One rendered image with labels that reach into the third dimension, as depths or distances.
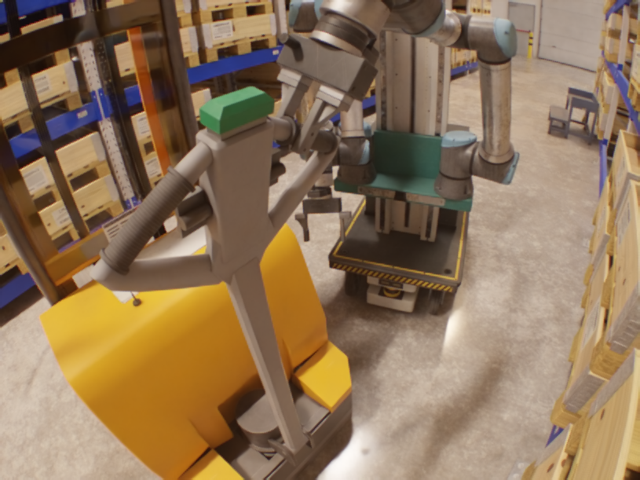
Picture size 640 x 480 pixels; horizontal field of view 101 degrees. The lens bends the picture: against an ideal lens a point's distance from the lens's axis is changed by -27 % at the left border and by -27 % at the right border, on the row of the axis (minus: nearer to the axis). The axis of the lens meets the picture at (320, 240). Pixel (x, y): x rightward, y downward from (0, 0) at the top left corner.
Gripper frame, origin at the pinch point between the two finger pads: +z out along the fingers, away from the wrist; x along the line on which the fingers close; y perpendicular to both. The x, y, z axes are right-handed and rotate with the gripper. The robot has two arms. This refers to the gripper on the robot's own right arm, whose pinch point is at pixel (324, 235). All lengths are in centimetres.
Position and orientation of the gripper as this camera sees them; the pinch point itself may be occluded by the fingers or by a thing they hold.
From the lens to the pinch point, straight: 128.0
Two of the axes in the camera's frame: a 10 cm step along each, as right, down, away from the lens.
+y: 2.8, -2.2, 9.4
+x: -9.6, 0.1, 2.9
